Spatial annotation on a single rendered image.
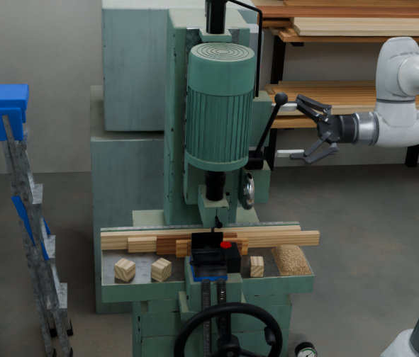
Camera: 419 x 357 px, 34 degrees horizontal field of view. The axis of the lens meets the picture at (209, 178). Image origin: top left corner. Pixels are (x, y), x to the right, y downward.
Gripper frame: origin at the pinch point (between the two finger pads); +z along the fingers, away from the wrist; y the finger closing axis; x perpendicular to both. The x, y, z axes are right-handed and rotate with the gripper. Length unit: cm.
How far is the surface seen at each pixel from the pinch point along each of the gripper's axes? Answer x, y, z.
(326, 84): -196, 128, -89
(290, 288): -30.7, -35.2, -6.3
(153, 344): -44, -46, 33
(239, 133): -2.5, 0.5, 9.8
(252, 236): -34.4, -17.9, 2.1
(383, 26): -140, 132, -106
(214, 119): 1.5, 2.7, 16.8
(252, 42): -12.9, 36.0, 0.4
